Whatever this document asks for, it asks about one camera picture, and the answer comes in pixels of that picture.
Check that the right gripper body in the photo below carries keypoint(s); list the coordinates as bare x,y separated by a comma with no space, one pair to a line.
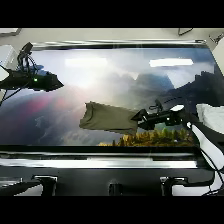
156,119

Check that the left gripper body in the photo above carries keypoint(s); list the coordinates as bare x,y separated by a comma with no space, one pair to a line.
45,82

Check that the olive green garment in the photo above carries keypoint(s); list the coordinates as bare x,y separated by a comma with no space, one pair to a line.
106,118

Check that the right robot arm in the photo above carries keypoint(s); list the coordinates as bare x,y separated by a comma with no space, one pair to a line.
206,143

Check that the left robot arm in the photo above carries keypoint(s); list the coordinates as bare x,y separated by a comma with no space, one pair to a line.
15,81

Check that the white garment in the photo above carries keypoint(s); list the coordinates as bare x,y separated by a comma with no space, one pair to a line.
211,116

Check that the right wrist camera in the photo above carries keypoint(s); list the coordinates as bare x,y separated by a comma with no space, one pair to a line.
157,105

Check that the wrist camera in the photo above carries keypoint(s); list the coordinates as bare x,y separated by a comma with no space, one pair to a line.
25,50
157,105

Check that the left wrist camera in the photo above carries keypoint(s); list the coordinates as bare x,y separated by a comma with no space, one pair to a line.
25,50

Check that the silver frame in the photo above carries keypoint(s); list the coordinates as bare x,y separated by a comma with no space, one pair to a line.
100,162

